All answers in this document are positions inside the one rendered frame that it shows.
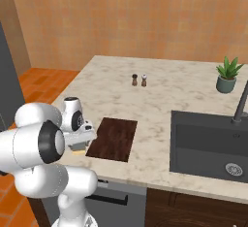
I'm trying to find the dark brown cutting board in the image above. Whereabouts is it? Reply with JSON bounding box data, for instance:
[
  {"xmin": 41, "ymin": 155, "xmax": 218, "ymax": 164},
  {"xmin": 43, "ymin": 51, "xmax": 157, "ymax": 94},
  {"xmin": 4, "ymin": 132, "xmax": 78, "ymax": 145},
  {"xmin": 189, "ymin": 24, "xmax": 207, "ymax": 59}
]
[{"xmin": 84, "ymin": 116, "xmax": 139, "ymax": 164}]

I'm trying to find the dark grey tap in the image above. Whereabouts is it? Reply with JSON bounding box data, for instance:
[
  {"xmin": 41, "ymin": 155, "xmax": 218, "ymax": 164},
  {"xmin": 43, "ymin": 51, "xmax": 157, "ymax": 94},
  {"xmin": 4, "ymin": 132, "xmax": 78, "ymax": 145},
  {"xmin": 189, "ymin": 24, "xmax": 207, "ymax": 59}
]
[{"xmin": 231, "ymin": 80, "xmax": 248, "ymax": 124}]

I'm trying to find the dark grey fridge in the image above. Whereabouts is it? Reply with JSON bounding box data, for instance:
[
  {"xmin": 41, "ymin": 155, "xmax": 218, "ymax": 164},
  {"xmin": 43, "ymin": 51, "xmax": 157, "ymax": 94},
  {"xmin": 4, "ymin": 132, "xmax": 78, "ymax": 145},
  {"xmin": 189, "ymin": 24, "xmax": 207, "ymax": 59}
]
[{"xmin": 0, "ymin": 21, "xmax": 26, "ymax": 132}]

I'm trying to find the green plant in grey pot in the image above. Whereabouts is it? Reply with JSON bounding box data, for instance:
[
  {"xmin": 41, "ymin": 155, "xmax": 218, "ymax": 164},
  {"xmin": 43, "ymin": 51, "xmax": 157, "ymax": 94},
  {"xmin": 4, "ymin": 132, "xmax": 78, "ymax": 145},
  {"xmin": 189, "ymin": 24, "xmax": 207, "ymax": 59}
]
[{"xmin": 215, "ymin": 55, "xmax": 245, "ymax": 95}]

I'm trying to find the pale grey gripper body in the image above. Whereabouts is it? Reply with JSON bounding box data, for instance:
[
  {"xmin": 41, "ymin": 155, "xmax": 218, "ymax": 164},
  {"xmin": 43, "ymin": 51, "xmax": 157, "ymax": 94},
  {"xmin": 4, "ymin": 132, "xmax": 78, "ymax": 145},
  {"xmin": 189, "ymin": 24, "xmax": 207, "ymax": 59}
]
[{"xmin": 64, "ymin": 127, "xmax": 98, "ymax": 148}]

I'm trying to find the grey dishwasher front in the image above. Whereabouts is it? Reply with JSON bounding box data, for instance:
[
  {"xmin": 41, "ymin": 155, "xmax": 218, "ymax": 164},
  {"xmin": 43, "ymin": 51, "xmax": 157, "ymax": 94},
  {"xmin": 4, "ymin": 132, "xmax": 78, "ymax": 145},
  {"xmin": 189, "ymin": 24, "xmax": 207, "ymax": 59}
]
[{"xmin": 41, "ymin": 178, "xmax": 148, "ymax": 227}]

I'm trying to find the dark wood cupboard door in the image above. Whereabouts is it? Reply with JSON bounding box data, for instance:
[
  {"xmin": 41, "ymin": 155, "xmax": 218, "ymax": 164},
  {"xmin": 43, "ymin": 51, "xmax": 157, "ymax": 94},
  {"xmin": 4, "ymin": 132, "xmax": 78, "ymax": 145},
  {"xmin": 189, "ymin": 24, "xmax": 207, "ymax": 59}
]
[{"xmin": 144, "ymin": 187, "xmax": 248, "ymax": 227}]

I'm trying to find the black dishwasher handle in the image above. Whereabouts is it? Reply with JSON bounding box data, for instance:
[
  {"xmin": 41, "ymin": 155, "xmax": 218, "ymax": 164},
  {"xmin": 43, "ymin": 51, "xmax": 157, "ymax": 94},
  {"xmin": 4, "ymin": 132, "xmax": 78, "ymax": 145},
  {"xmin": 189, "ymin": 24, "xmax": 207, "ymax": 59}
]
[{"xmin": 84, "ymin": 193, "xmax": 129, "ymax": 207}]

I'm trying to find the dark grey sink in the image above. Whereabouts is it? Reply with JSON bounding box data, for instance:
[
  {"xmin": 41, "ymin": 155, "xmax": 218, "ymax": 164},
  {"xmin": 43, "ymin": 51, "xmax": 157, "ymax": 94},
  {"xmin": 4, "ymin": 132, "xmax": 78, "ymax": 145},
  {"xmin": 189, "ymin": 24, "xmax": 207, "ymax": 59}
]
[{"xmin": 170, "ymin": 110, "xmax": 248, "ymax": 184}]

